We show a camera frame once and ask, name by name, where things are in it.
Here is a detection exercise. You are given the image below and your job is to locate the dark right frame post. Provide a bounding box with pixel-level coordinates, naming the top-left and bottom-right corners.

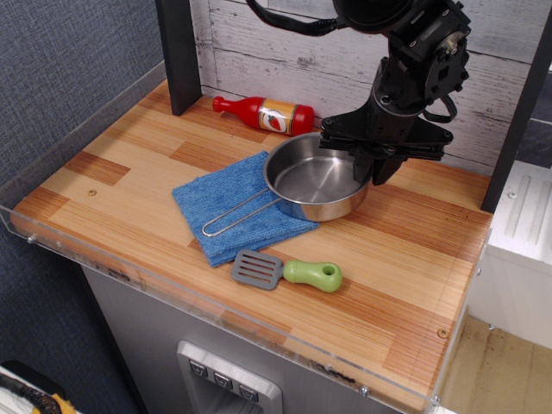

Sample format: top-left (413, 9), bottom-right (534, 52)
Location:
top-left (480, 11), bottom-right (551, 213)

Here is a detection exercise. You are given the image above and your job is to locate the stainless steel pot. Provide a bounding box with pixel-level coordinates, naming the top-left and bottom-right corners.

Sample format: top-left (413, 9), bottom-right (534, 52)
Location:
top-left (202, 133), bottom-right (370, 237)

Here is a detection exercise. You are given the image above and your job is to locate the white toy sink unit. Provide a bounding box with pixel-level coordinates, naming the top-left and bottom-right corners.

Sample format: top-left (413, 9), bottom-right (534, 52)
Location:
top-left (467, 161), bottom-right (551, 348)

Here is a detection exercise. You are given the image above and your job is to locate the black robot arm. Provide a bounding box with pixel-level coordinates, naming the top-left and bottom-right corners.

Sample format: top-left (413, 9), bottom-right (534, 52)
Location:
top-left (248, 0), bottom-right (470, 185)

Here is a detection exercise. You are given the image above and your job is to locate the silver dispenser panel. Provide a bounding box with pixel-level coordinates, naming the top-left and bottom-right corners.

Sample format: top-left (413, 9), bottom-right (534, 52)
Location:
top-left (177, 341), bottom-right (284, 413)

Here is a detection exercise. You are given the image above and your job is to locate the red toy sauce bottle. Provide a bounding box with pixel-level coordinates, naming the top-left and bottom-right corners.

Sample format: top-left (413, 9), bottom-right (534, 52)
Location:
top-left (212, 97), bottom-right (315, 136)

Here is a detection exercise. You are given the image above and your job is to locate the grey green toy spatula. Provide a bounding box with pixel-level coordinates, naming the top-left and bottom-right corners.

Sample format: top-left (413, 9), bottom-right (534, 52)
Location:
top-left (230, 249), bottom-right (343, 293)

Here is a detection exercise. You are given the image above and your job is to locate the grey toy fridge cabinet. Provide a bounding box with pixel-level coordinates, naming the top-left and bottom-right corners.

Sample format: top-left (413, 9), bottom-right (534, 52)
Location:
top-left (80, 265), bottom-right (402, 414)

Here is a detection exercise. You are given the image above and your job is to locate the dark frame post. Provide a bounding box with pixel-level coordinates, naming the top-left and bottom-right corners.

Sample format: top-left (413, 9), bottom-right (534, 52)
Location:
top-left (155, 0), bottom-right (203, 116)
top-left (480, 11), bottom-right (551, 213)

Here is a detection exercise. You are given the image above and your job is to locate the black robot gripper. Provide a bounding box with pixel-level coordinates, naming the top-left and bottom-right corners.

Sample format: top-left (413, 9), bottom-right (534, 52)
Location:
top-left (320, 97), bottom-right (453, 185)

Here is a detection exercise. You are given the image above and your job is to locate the blue folded cloth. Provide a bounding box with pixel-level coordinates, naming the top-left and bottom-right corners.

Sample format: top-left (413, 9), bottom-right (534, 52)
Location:
top-left (172, 151), bottom-right (318, 267)

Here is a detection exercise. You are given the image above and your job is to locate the dark left frame post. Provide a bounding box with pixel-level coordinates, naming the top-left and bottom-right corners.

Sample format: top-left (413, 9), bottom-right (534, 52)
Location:
top-left (155, 0), bottom-right (203, 116)

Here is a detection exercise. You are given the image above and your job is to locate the yellow object at corner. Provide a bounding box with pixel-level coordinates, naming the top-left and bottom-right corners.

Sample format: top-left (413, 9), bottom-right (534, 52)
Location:
top-left (52, 394), bottom-right (81, 414)

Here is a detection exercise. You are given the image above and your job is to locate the clear acrylic table guard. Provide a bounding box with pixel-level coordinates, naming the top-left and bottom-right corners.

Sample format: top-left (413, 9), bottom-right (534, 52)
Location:
top-left (1, 84), bottom-right (491, 413)

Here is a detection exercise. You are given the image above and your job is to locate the black braided cable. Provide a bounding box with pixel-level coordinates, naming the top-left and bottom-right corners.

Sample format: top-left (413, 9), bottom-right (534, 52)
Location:
top-left (0, 373), bottom-right (60, 414)

